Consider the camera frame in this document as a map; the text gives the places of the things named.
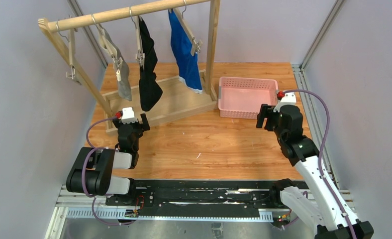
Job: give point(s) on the empty wooden clip hanger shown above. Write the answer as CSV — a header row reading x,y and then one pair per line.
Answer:
x,y
71,55

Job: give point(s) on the wooden hanger of black underwear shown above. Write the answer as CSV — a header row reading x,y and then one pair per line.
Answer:
x,y
140,56

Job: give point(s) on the blue underwear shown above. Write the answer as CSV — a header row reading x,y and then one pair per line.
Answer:
x,y
181,48

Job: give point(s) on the wooden clothes rack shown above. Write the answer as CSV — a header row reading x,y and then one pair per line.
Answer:
x,y
177,101

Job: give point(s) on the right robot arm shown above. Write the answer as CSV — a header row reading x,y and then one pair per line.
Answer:
x,y
329,217

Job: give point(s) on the black underwear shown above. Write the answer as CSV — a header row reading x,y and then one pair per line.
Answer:
x,y
150,92

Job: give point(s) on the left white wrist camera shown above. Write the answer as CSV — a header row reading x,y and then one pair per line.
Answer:
x,y
128,115

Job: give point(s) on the wooden hanger of blue underwear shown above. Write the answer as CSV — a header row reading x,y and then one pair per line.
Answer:
x,y
196,45

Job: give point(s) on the wooden hanger of grey underwear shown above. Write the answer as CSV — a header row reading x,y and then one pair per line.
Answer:
x,y
107,44

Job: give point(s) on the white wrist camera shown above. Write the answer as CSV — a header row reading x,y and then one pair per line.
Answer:
x,y
128,115
284,99

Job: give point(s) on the grey underwear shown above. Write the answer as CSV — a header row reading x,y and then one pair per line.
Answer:
x,y
124,88

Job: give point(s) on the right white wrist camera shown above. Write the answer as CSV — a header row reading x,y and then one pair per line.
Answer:
x,y
284,99

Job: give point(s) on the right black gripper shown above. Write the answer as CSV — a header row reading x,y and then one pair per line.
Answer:
x,y
268,116

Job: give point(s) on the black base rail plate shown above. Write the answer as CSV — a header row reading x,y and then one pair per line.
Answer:
x,y
200,199

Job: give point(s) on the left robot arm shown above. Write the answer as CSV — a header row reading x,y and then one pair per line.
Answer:
x,y
91,173

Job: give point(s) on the pink plastic basket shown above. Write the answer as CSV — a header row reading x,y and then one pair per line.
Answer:
x,y
241,98

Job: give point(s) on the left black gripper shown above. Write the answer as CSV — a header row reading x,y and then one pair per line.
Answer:
x,y
130,125

